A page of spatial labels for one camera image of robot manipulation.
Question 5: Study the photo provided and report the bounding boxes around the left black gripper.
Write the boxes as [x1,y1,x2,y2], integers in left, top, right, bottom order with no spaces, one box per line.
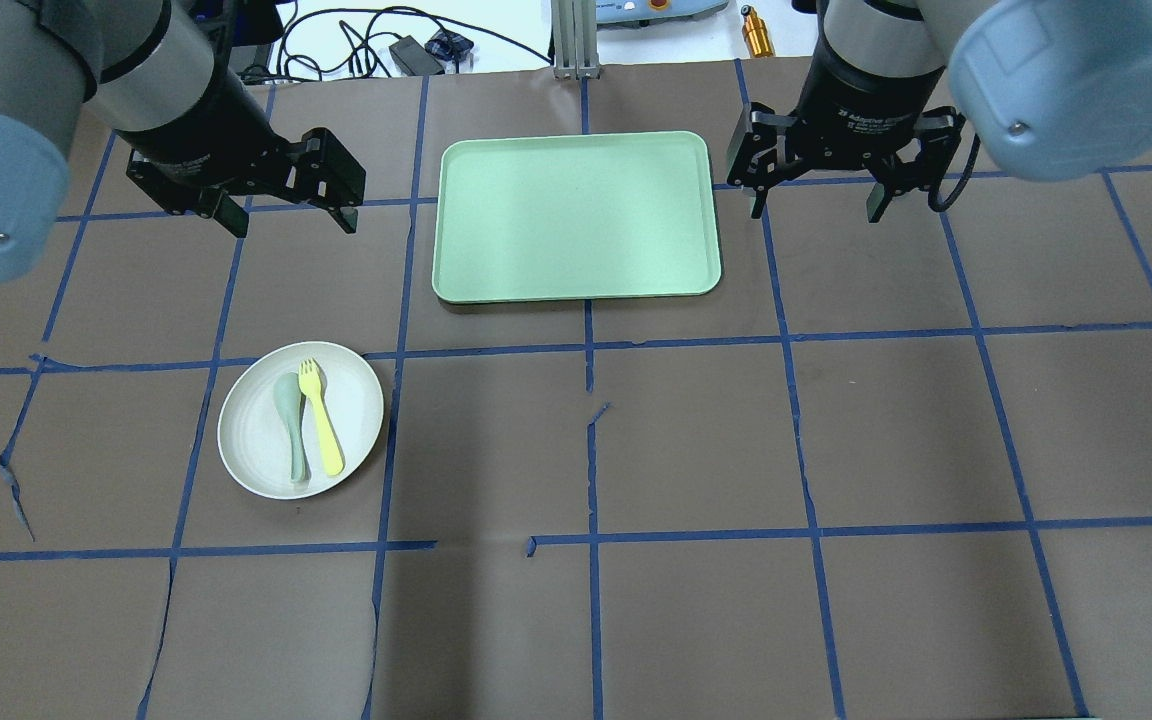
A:
[126,63,366,238]

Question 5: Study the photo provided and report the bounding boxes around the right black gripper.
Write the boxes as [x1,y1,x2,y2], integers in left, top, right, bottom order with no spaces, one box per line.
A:
[726,50,967,223]

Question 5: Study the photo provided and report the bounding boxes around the yellow plastic fork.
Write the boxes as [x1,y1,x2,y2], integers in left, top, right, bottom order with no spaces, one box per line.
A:
[297,357,346,477]

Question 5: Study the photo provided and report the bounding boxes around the white round plate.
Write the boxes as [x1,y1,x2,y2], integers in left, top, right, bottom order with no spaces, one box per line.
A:
[218,341,385,500]

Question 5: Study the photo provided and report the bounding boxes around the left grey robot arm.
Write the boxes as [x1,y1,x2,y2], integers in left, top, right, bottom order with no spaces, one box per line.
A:
[0,1,366,283]

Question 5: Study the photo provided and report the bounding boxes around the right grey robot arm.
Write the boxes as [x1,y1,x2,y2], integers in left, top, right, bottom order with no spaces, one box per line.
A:
[727,1,1152,222]

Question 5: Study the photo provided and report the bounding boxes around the orange brass cylinder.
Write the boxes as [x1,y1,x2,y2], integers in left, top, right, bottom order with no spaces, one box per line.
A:
[740,5,774,59]

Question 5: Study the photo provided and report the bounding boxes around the black power adapter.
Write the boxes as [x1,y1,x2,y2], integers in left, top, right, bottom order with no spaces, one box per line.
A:
[388,35,445,77]

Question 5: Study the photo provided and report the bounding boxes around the pale green plastic spoon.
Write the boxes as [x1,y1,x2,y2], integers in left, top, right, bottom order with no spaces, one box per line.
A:
[273,372,308,486]

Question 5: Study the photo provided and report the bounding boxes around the light green rectangular tray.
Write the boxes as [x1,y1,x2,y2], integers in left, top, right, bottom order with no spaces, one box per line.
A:
[431,129,723,304]

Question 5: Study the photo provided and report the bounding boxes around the teach pendant device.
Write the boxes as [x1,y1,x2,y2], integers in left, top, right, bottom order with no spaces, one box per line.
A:
[594,0,728,28]

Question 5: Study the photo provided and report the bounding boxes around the black cable bundle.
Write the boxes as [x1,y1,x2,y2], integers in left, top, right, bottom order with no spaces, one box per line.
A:
[236,0,552,85]

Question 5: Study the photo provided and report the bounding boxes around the aluminium profile post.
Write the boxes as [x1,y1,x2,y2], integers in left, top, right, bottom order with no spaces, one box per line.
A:
[550,0,602,79]

